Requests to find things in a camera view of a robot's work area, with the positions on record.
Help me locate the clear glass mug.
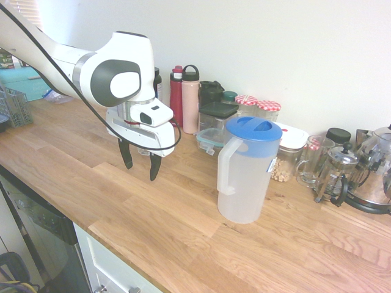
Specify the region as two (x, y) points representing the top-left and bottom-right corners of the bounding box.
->
(295, 135), (336, 189)

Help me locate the square container dark lid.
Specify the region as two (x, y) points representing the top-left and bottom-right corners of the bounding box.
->
(198, 101), (239, 135)

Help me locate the pink water bottle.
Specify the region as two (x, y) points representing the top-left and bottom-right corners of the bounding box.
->
(181, 64), (200, 134)

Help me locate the clear zip bag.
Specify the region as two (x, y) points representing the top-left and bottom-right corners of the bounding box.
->
(42, 88), (74, 105)

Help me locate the metal drawer handle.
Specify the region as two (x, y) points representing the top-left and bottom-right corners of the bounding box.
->
(97, 283), (141, 293)

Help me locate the black Vega protein tub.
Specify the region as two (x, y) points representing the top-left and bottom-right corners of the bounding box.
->
(153, 67), (163, 101)

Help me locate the glass French press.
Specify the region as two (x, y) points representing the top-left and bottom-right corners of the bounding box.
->
(313, 142), (372, 208)

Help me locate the green oat cup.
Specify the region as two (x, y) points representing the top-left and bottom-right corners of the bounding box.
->
(0, 53), (15, 70)

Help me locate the white cabinet drawer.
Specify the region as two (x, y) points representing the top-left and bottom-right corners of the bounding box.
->
(73, 222), (166, 293)

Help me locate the steel and glass kettle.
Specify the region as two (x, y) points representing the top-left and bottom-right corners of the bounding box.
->
(342, 123), (391, 217)

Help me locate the translucent pitcher blue lid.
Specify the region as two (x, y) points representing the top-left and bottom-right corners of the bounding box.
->
(216, 115), (282, 225)

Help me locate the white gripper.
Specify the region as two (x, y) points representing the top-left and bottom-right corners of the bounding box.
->
(106, 107), (175, 183)

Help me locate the black steel dishwasher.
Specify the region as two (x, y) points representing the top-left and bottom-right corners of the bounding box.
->
(0, 166), (92, 293)

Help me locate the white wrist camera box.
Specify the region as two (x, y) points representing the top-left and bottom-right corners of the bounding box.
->
(130, 98), (175, 128)

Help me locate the black and yellow cable bundle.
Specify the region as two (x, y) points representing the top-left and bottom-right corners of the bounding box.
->
(0, 251), (40, 293)

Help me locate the jar with green lid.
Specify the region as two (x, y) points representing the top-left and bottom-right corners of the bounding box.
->
(221, 90), (239, 106)

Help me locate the glass food container teal lid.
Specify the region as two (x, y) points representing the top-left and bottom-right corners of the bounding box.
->
(195, 127), (227, 156)

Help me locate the black shaker bottle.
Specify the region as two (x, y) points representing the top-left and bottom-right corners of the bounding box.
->
(198, 80), (225, 107)

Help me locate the jar with black lid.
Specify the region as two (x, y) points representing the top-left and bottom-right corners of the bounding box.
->
(325, 127), (352, 147)

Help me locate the teal bread box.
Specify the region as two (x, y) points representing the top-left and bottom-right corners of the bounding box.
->
(0, 67), (49, 103)

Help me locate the cereal container white lid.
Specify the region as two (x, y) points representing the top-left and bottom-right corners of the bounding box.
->
(270, 121), (310, 183)

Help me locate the grey dish rack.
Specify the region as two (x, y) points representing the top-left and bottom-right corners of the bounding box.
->
(0, 82), (34, 128)

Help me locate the white window blind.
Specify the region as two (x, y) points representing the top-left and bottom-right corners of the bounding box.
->
(18, 0), (42, 28)

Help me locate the red water bottle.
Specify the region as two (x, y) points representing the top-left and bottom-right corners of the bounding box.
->
(169, 65), (184, 128)

